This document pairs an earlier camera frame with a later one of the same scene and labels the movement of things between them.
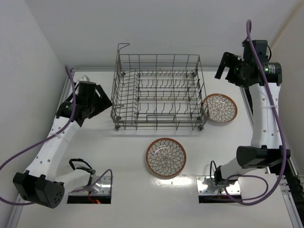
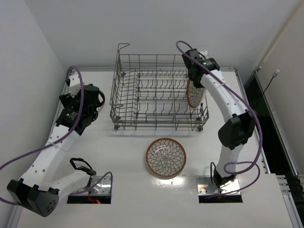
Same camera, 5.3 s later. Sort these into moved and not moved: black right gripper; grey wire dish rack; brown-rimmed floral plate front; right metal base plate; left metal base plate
Moved: black right gripper
Not moved: brown-rimmed floral plate front; right metal base plate; left metal base plate; grey wire dish rack
